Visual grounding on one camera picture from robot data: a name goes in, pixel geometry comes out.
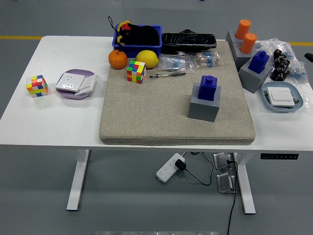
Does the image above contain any purple tray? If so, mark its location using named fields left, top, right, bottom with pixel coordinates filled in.
left=56, top=69, right=97, bottom=100

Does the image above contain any blue seal stamp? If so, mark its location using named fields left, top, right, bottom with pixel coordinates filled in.
left=248, top=50, right=270, bottom=73
left=197, top=75, right=218, bottom=101

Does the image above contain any orange cylinder seal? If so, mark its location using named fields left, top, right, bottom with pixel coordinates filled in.
left=239, top=33, right=258, bottom=54
left=235, top=19, right=252, bottom=39

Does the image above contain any yellow lemon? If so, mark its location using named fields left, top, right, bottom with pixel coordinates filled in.
left=135, top=49, right=159, bottom=69

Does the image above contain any blue plastic bin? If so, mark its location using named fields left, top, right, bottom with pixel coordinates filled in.
left=112, top=23, right=163, bottom=59

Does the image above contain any black pedal cable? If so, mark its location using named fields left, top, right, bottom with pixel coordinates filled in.
left=226, top=159, right=238, bottom=235

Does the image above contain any grey-brown fabric mat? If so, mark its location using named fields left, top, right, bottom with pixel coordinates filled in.
left=99, top=40, right=256, bottom=145

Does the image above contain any black cylinder parts pack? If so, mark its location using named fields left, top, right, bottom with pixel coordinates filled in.
left=270, top=48, right=291, bottom=82

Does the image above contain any light blue tray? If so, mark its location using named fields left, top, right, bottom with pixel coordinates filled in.
left=261, top=81, right=304, bottom=113

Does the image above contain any white switch panel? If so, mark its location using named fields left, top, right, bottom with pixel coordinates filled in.
left=266, top=87, right=295, bottom=107
left=74, top=74, right=98, bottom=96

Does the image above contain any white power strip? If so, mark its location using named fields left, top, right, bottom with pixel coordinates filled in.
left=156, top=153, right=186, bottom=183

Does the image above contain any black power adapter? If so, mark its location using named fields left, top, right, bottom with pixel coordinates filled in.
left=175, top=159, right=188, bottom=171

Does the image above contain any metal foot pedal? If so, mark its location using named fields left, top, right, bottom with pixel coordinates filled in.
left=213, top=152, right=237, bottom=170
left=216, top=172, right=237, bottom=194

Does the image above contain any orange tangerine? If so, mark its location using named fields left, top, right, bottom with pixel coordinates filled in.
left=108, top=49, right=128, bottom=70

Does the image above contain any black keyboard in plastic wrap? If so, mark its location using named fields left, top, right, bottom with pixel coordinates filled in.
left=160, top=32, right=218, bottom=55

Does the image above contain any black adapter cable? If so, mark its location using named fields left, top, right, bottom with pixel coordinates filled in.
left=184, top=151, right=215, bottom=186

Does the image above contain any clear bag of blue resistors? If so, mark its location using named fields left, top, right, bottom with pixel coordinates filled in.
left=157, top=54, right=195, bottom=73

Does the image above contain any dark ballpoint pen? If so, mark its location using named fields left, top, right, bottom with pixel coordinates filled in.
left=149, top=72, right=187, bottom=79

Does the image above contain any black table control panel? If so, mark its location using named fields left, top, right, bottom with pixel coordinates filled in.
left=260, top=153, right=299, bottom=160

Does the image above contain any clear bag of blue parts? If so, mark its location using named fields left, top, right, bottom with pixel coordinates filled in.
left=255, top=37, right=308, bottom=81

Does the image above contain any colourful puzzle cube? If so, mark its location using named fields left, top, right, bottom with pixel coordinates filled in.
left=126, top=60, right=147, bottom=85
left=26, top=74, right=49, bottom=98

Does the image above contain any clear bag of brown resistors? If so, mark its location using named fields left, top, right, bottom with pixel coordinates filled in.
left=195, top=51, right=221, bottom=69

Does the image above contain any clear flat plastic bag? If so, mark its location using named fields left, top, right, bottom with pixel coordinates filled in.
left=292, top=80, right=313, bottom=115

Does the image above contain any white table leg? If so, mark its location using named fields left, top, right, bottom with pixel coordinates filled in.
left=66, top=149, right=90, bottom=212
left=233, top=153, right=257, bottom=215

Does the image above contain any white wall socket panel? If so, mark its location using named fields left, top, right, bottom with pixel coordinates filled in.
left=55, top=72, right=87, bottom=93

